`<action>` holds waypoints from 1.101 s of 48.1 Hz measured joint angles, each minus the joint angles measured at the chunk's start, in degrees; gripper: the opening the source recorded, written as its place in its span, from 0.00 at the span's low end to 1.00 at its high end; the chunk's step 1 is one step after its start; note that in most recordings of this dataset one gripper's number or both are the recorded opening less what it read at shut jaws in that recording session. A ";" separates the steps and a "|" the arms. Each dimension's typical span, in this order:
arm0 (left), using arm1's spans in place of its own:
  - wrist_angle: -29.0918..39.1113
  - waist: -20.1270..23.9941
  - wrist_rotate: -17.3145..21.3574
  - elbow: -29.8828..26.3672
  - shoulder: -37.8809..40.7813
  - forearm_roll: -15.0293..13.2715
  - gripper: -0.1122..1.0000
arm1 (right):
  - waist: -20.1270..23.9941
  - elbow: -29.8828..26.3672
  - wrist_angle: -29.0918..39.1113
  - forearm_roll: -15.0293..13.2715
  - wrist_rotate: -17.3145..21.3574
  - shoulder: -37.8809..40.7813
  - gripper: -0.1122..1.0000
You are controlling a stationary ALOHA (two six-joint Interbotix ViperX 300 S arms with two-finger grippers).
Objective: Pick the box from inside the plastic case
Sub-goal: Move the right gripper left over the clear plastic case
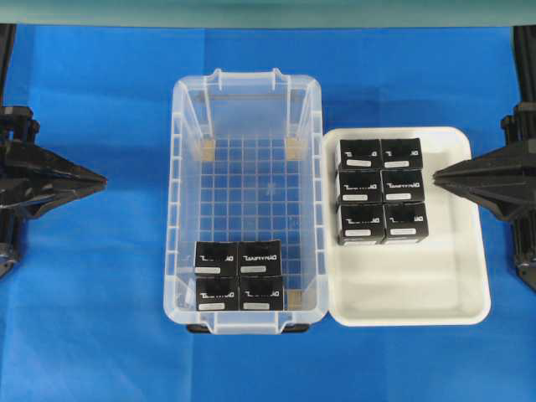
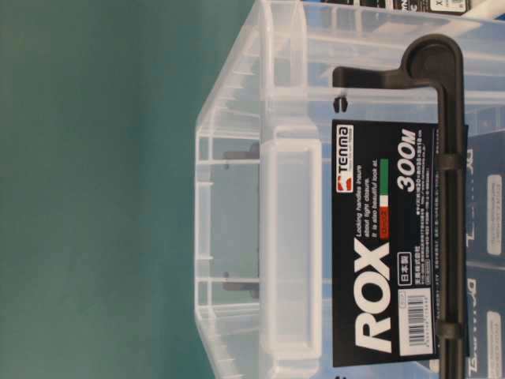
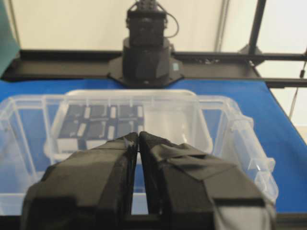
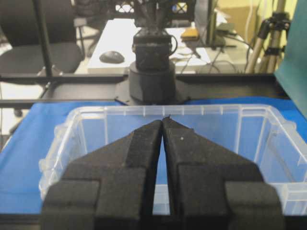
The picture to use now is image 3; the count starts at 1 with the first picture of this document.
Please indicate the black aluminium frame rail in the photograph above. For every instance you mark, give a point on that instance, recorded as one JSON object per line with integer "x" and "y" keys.
{"x": 41, "y": 65}

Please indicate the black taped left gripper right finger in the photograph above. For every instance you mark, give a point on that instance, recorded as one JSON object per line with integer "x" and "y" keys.
{"x": 193, "y": 190}

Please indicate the blue table mat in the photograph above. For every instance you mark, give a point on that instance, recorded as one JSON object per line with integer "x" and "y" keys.
{"x": 276, "y": 133}

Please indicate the black box in tray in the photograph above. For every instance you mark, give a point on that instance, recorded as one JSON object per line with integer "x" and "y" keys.
{"x": 100, "y": 112}
{"x": 96, "y": 130}
{"x": 75, "y": 112}
{"x": 68, "y": 140}
{"x": 124, "y": 127}
{"x": 130, "y": 112}

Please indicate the white plastic tray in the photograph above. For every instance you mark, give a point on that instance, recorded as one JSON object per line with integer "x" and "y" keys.
{"x": 176, "y": 115}

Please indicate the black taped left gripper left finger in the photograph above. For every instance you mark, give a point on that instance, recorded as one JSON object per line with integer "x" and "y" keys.
{"x": 90, "y": 190}

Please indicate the clear plastic storage case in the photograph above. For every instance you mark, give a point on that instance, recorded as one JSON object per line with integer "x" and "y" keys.
{"x": 23, "y": 133}

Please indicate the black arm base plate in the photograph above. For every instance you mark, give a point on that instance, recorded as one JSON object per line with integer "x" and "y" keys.
{"x": 142, "y": 75}

